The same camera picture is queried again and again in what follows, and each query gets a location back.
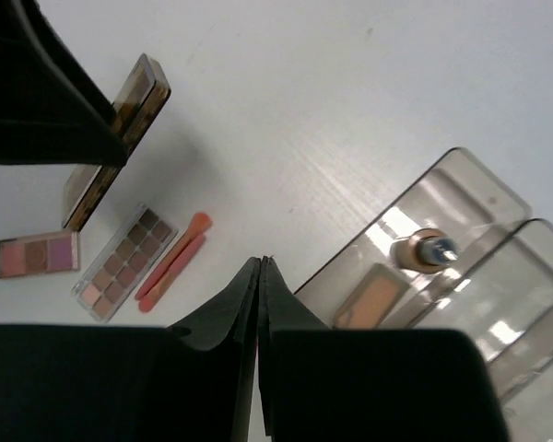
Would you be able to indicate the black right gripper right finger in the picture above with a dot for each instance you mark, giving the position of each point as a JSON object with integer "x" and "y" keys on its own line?
{"x": 320, "y": 384}

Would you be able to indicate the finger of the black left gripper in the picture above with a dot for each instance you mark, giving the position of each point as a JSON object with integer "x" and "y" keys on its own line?
{"x": 51, "y": 112}

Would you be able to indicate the tortoise brown eyeshadow palette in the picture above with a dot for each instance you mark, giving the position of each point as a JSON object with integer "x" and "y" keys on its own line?
{"x": 143, "y": 95}

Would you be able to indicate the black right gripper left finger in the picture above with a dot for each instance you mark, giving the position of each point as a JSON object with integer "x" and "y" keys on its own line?
{"x": 191, "y": 381}

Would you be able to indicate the beige foundation tube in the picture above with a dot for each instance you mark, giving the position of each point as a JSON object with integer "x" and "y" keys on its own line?
{"x": 371, "y": 300}

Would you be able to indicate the rose gold blush palette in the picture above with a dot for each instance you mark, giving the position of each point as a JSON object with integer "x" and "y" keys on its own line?
{"x": 53, "y": 252}

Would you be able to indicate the small foundation pump bottle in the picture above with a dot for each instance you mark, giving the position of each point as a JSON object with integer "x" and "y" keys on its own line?
{"x": 426, "y": 251}

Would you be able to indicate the clear pink eyeshadow palette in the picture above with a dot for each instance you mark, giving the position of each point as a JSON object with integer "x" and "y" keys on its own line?
{"x": 123, "y": 263}

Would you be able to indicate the clear acrylic organizer tray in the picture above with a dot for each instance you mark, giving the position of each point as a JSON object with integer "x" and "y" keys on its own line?
{"x": 499, "y": 292}

